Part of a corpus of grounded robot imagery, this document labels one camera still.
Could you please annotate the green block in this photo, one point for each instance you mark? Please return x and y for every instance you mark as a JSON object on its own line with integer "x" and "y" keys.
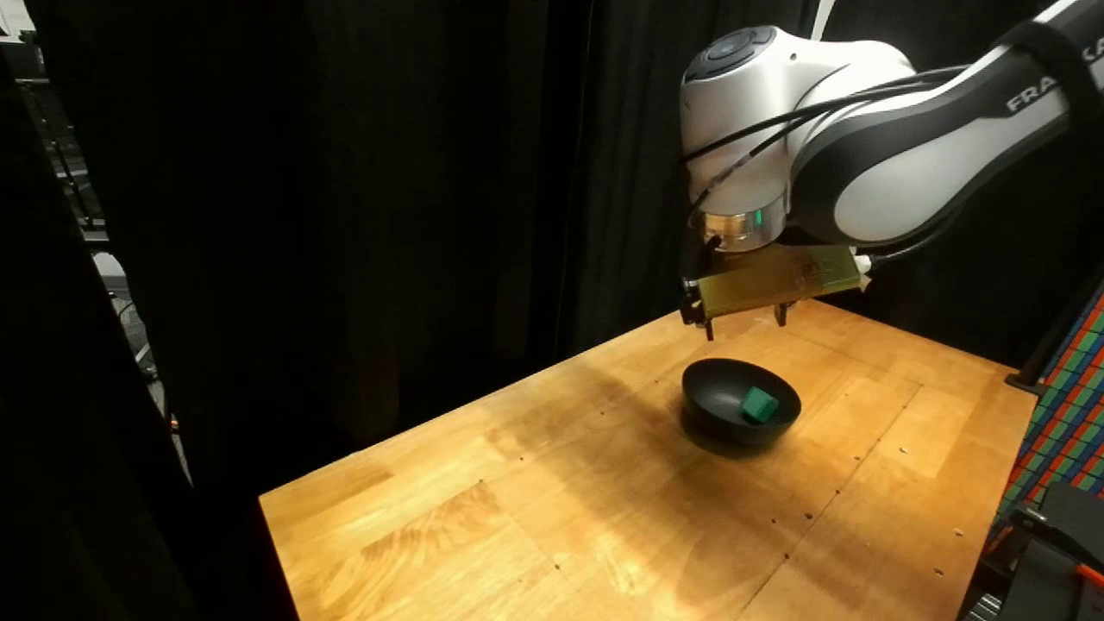
{"x": 760, "y": 405}

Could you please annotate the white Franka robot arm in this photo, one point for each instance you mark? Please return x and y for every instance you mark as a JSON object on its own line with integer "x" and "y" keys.
{"x": 920, "y": 160}

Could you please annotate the black bowl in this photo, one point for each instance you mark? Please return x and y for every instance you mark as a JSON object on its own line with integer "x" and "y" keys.
{"x": 720, "y": 397}

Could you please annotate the multicolour checkered board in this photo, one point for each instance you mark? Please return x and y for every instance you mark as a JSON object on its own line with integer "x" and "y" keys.
{"x": 1075, "y": 416}

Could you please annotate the black curtain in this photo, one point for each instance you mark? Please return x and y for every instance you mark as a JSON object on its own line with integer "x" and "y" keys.
{"x": 402, "y": 175}

